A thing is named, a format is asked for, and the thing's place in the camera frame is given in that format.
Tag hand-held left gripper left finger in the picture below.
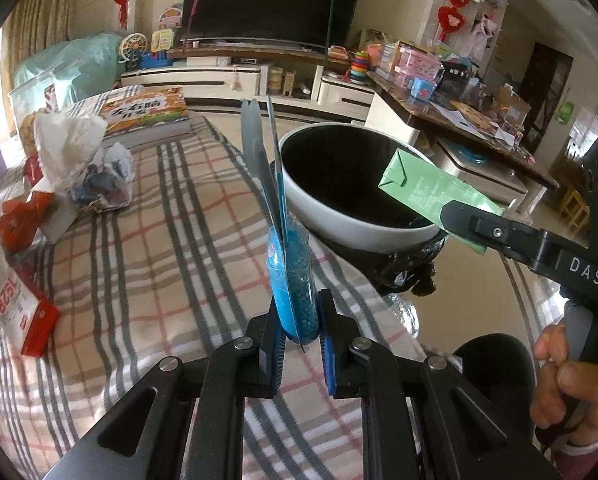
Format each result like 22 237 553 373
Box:
44 305 287 480

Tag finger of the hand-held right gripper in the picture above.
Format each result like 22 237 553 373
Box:
439 200 544 266

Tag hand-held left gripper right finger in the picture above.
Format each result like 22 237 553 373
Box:
316 287 562 480

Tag blue blister package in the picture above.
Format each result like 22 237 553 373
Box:
240 95 325 346

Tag green drink carton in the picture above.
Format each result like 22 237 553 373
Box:
378 149 504 256

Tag white snack wrapper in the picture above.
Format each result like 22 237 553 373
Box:
72 142 134 211

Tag white and red packet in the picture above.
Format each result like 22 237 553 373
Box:
0 247 61 358

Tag red orange snack wrapper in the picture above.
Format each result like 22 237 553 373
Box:
0 190 55 253

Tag person's right forearm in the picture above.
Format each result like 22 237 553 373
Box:
554 435 598 480

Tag person's right hand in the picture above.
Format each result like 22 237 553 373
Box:
531 324 598 448

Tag wooden stool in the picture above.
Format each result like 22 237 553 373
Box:
559 187 592 233

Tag black round stool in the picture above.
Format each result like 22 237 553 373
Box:
454 335 536 411

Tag marble top coffee table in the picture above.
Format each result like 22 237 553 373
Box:
366 70 560 211

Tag dark wooden door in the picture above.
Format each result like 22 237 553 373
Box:
521 42 574 148

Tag small blue toy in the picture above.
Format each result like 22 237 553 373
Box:
411 79 435 103

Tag pink plastic box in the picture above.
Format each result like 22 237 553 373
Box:
391 42 440 86

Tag colourful thick book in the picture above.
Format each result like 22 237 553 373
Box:
99 86 192 148

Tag white television stand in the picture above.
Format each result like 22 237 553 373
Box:
120 45 380 121

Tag black flat television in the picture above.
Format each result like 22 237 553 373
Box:
181 0 366 53

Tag ferris wheel toy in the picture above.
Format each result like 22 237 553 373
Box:
118 34 147 72

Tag clear cookie packet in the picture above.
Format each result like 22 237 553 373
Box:
8 67 60 156

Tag beige curtain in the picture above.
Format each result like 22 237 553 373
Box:
0 0 82 136

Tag rainbow stacking ring toy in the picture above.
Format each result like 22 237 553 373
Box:
348 50 372 83

